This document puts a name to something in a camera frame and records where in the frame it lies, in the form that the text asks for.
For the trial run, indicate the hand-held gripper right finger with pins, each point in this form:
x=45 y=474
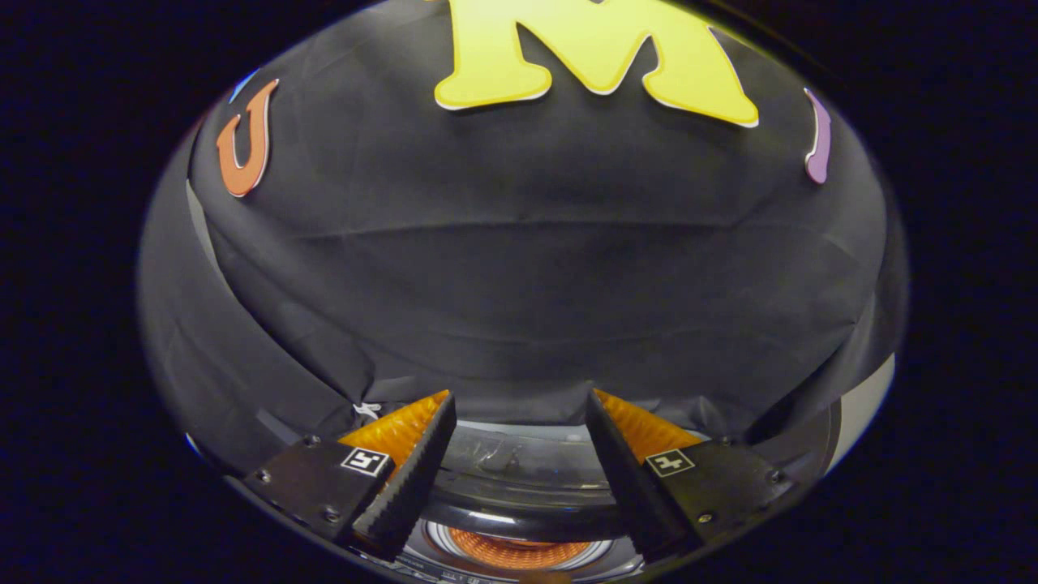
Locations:
x=628 y=478

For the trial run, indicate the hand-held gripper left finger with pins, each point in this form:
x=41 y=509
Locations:
x=413 y=478

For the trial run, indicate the grey washing machine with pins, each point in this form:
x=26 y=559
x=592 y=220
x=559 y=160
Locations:
x=811 y=446

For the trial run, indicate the black backdrop cloth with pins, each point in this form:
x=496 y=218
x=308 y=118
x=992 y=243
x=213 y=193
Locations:
x=519 y=284

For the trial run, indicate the orange polo shirt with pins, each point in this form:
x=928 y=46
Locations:
x=519 y=551

